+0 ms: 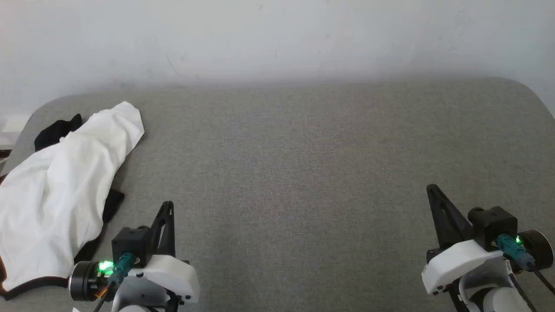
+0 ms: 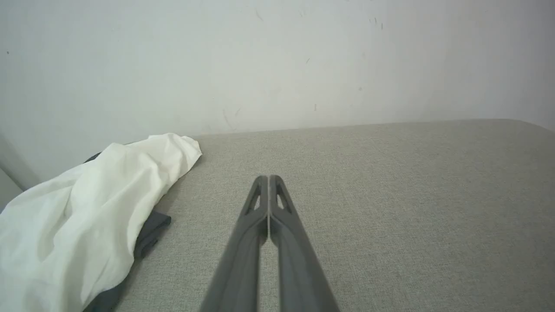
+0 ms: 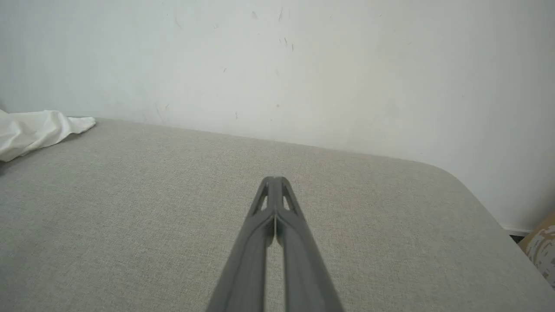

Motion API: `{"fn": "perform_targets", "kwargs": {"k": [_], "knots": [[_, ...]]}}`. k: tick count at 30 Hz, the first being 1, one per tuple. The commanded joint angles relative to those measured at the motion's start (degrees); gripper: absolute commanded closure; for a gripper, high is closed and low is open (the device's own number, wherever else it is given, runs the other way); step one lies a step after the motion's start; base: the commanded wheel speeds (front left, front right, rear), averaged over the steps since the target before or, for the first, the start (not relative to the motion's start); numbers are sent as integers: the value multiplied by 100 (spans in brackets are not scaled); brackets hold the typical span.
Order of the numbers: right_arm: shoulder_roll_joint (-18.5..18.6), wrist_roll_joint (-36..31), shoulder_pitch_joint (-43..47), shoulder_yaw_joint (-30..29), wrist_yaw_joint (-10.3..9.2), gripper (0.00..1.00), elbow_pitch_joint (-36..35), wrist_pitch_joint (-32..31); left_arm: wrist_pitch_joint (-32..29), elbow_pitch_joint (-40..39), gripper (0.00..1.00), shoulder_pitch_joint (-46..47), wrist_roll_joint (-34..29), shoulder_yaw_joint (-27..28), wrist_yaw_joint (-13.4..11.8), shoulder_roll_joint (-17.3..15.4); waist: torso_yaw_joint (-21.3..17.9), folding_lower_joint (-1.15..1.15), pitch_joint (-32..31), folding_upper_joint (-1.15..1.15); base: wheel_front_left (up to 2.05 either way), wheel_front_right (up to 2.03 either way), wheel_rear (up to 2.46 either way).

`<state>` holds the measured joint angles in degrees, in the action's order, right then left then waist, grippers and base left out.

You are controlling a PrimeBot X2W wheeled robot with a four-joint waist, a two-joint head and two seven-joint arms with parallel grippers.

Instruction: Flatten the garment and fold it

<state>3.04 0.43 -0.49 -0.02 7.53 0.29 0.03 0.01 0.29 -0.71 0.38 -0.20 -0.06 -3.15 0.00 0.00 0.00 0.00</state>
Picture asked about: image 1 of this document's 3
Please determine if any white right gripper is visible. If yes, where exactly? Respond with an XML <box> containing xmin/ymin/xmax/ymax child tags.
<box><xmin>423</xmin><ymin>184</ymin><xmax>554</xmax><ymax>296</ymax></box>

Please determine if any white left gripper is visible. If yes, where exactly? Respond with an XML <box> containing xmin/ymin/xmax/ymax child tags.
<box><xmin>69</xmin><ymin>201</ymin><xmax>200</xmax><ymax>302</ymax></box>

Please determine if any white and black shirt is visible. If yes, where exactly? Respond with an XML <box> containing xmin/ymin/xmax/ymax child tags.
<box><xmin>0</xmin><ymin>101</ymin><xmax>145</xmax><ymax>301</ymax></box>

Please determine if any grey fabric sofa seat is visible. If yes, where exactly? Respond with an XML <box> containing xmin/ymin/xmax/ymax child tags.
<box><xmin>0</xmin><ymin>77</ymin><xmax>555</xmax><ymax>312</ymax></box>

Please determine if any left black cable teal plug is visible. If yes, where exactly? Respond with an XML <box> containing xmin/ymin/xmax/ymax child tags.
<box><xmin>93</xmin><ymin>252</ymin><xmax>137</xmax><ymax>312</ymax></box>

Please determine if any black cable teal plug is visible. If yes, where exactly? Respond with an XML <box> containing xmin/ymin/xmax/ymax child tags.
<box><xmin>496</xmin><ymin>234</ymin><xmax>555</xmax><ymax>296</ymax></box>
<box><xmin>93</xmin><ymin>252</ymin><xmax>137</xmax><ymax>312</ymax></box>

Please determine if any right black cable teal plug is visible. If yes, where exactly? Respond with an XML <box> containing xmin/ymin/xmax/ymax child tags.
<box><xmin>496</xmin><ymin>234</ymin><xmax>555</xmax><ymax>296</ymax></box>

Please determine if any white wall ledge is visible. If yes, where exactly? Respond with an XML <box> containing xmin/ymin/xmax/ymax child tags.
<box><xmin>0</xmin><ymin>114</ymin><xmax>33</xmax><ymax>149</ymax></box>

